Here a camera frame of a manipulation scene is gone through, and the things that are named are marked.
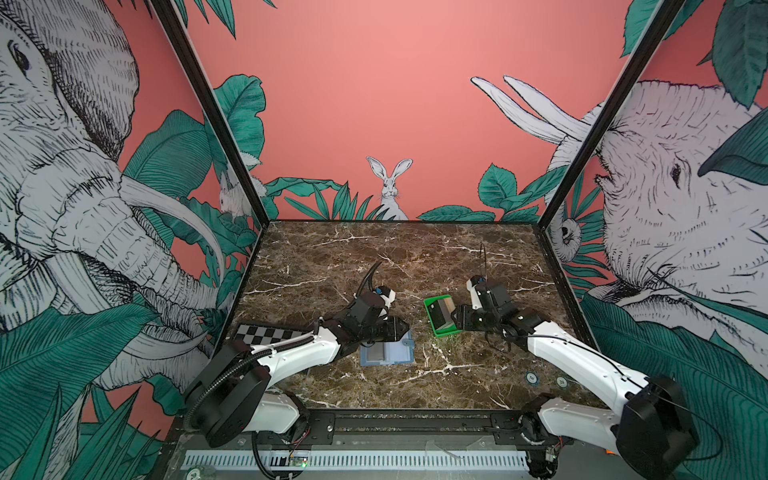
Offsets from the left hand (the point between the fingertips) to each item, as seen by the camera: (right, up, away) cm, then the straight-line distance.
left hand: (410, 324), depth 81 cm
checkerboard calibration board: (-45, -4, +5) cm, 45 cm away
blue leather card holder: (-4, -9, +5) cm, 11 cm away
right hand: (+13, +3, +2) cm, 14 cm away
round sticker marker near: (+34, -15, +1) cm, 38 cm away
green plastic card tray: (+12, +3, +10) cm, 16 cm away
